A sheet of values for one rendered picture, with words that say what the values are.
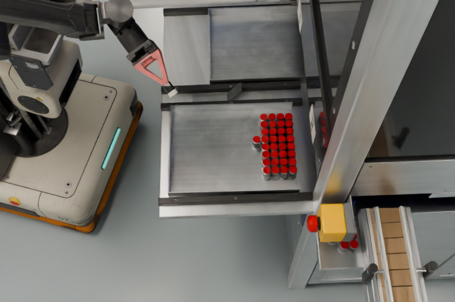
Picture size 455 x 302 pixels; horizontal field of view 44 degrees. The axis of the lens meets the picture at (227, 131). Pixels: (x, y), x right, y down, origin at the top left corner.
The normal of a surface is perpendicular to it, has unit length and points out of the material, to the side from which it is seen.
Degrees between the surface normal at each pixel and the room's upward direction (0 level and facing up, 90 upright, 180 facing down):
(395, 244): 0
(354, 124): 90
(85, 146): 0
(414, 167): 90
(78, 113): 0
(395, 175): 90
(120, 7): 29
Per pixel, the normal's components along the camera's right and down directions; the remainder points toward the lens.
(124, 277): -0.02, -0.46
